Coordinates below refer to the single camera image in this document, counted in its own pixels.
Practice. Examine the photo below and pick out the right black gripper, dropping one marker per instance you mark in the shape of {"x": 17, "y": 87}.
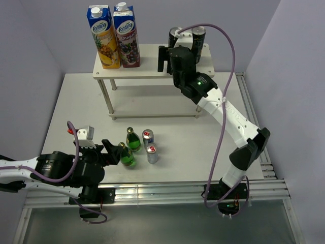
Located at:
{"x": 163, "y": 55}

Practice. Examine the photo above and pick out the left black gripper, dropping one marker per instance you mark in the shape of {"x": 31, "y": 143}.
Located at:
{"x": 114, "y": 152}

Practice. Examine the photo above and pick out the black can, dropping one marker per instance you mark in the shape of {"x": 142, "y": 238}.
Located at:
{"x": 198, "y": 34}
{"x": 172, "y": 40}

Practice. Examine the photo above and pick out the green glass bottle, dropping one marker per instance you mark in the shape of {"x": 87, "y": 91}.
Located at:
{"x": 133, "y": 140}
{"x": 126, "y": 156}

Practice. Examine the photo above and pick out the silver energy can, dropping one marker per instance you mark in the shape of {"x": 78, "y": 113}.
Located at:
{"x": 148, "y": 137}
{"x": 152, "y": 153}

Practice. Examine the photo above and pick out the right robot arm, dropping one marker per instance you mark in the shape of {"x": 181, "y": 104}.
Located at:
{"x": 249, "y": 139}

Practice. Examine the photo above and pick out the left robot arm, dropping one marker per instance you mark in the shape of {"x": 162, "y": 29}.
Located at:
{"x": 49, "y": 172}

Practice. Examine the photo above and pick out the white two-tier shelf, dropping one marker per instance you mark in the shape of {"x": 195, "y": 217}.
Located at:
{"x": 143, "y": 91}

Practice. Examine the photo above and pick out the grape juice carton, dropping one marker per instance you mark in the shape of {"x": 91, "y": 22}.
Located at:
{"x": 126, "y": 35}

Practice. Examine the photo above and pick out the pineapple juice carton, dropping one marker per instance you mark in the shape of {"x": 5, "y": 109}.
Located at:
{"x": 102, "y": 29}

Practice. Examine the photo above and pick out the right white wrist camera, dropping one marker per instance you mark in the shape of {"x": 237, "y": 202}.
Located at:
{"x": 184, "y": 39}

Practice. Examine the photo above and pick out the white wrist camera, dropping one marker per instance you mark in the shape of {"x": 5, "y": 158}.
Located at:
{"x": 85, "y": 137}
{"x": 184, "y": 39}

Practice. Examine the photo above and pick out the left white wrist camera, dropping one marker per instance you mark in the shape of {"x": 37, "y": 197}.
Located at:
{"x": 85, "y": 137}

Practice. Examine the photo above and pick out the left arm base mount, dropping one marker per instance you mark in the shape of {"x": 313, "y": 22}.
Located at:
{"x": 91, "y": 202}

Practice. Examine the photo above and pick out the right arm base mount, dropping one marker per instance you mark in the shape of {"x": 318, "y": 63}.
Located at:
{"x": 230, "y": 202}

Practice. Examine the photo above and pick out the aluminium right rail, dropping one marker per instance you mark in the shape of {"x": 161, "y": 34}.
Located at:
{"x": 264, "y": 158}

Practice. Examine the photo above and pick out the aluminium rail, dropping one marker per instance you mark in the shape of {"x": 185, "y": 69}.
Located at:
{"x": 264, "y": 158}
{"x": 152, "y": 194}

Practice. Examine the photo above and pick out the aluminium front rail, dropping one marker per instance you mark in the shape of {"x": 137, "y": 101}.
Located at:
{"x": 152, "y": 194}

